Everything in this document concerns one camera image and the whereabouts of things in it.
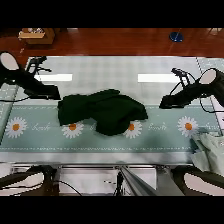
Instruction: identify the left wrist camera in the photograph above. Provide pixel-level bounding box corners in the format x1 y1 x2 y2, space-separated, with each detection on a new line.
26 55 53 75

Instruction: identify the silver frame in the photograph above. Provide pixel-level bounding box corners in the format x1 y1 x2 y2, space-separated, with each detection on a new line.
0 162 224 197

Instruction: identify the pale green garment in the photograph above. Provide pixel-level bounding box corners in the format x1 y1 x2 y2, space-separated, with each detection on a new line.
190 131 224 178

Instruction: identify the dark green garment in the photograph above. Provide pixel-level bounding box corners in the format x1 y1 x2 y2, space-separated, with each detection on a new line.
57 88 149 137

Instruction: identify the black cable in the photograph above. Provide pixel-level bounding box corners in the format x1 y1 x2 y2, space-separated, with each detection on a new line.
53 179 83 197

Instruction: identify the wooden box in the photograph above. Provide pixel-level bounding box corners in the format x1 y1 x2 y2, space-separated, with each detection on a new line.
17 27 56 46

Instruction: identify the blue round object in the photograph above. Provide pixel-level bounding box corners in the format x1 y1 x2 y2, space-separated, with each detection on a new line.
168 31 185 43

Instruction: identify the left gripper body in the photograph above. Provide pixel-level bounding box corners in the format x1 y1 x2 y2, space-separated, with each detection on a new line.
24 83 62 101

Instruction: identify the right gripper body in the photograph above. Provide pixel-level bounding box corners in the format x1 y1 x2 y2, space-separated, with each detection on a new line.
158 93 190 110

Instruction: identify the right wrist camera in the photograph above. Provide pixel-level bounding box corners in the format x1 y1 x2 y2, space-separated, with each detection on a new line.
170 67 188 85

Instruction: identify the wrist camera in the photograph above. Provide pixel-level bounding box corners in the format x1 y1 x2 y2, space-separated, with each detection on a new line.
170 67 188 85
26 55 53 75

